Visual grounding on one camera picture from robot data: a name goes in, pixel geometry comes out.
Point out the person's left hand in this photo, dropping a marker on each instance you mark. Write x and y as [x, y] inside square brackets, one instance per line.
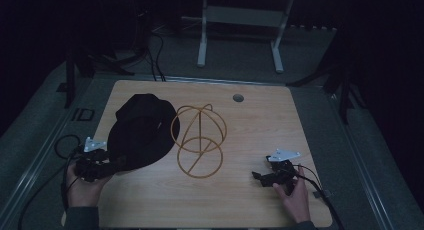
[83, 190]

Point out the person's right hand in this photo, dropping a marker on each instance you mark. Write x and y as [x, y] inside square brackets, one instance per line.
[296, 200]

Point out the white metal desk frame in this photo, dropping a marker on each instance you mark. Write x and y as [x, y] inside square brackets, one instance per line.
[203, 40]

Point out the black floor bracket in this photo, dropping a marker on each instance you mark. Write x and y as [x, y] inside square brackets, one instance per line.
[83, 114]

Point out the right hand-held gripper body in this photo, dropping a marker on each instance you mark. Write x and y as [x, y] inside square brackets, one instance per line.
[283, 168]

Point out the black metal stand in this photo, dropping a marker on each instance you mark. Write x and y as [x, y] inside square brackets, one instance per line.
[343, 90]
[70, 83]

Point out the black bucket hat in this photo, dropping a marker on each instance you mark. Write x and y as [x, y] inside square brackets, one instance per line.
[143, 133]

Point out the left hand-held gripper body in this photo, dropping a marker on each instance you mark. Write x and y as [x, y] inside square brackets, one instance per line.
[93, 163]

